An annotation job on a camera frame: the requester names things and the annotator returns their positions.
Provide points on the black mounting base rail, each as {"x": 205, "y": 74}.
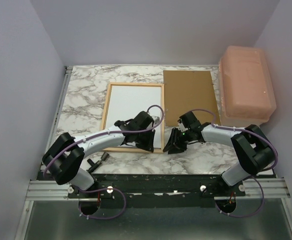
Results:
{"x": 113, "y": 191}

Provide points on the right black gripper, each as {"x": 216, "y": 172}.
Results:
{"x": 174, "y": 144}

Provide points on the black T-handle tool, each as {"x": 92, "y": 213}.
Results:
{"x": 95, "y": 165}

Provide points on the translucent pink plastic box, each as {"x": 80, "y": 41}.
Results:
{"x": 245, "y": 85}

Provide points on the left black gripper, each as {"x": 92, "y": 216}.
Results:
{"x": 149, "y": 146}

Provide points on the aluminium extrusion rail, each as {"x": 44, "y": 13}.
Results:
{"x": 46, "y": 190}

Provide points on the brown cardboard backing board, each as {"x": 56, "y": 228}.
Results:
{"x": 186, "y": 90}

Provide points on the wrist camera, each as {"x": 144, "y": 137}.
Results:
{"x": 156, "y": 120}
{"x": 181, "y": 126}

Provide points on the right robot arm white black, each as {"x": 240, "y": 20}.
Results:
{"x": 254, "y": 151}

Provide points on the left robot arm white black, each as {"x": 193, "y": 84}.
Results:
{"x": 64, "y": 158}

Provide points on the white photo paper sheet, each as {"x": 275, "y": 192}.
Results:
{"x": 133, "y": 105}

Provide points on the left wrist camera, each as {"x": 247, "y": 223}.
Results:
{"x": 156, "y": 120}

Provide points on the light wooden picture frame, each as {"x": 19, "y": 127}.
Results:
{"x": 106, "y": 112}

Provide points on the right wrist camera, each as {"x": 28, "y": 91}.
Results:
{"x": 181, "y": 126}

